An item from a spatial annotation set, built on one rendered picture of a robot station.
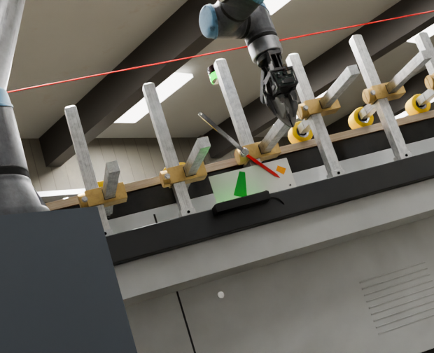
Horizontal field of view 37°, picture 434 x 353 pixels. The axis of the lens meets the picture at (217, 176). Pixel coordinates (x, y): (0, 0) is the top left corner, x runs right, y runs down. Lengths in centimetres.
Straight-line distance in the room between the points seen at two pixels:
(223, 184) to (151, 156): 724
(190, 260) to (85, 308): 90
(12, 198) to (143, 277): 86
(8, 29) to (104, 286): 67
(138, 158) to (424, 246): 694
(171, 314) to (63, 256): 106
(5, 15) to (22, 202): 55
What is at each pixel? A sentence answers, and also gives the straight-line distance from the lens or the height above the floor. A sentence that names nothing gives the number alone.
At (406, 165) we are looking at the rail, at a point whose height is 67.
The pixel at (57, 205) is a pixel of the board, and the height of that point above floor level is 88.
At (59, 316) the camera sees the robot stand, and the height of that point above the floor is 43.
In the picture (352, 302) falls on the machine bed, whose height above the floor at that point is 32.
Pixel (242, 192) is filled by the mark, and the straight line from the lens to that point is 197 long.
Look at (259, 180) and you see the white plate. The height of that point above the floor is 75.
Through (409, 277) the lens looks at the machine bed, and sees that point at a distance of 236.
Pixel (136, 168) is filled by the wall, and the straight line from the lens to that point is 894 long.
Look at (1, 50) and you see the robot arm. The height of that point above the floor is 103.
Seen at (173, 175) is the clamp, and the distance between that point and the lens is 195.
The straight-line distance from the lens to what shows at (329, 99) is 210.
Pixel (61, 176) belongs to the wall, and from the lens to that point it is 826.
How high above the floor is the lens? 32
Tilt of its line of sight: 14 degrees up
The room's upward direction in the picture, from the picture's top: 18 degrees counter-clockwise
